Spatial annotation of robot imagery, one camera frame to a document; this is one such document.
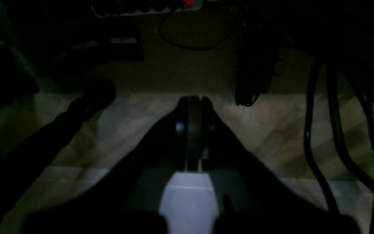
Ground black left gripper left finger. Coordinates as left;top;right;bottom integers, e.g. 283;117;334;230
25;97;189;234

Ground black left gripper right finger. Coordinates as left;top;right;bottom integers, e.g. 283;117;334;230
202;97;359;234

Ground black table leg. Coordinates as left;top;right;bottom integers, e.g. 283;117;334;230
234;12;280;107

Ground white power strip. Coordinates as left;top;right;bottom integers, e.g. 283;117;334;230
90;0;205;18

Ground black hanging cables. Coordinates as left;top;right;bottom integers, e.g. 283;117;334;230
304;62;374;234

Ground black cable on floor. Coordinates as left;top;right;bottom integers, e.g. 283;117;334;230
160;10;239;51

